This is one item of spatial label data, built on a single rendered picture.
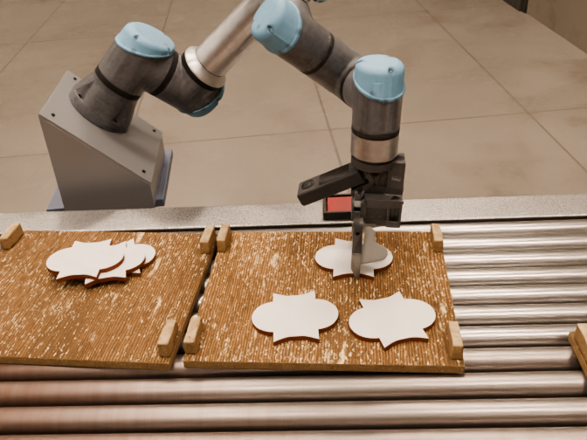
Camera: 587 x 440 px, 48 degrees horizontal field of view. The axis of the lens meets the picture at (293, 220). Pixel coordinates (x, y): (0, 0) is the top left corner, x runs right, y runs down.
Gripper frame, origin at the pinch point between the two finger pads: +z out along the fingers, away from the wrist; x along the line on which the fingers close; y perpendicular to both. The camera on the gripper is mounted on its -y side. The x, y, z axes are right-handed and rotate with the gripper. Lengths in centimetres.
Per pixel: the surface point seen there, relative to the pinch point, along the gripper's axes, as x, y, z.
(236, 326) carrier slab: -17.6, -18.1, 2.0
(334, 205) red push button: 20.2, -4.0, 2.0
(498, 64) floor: 371, 106, 90
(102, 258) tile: -3.6, -44.2, 0.8
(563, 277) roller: -1.5, 36.0, 1.0
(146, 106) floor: 304, -134, 104
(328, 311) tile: -14.9, -3.9, 0.2
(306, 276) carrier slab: -4.6, -8.0, 1.4
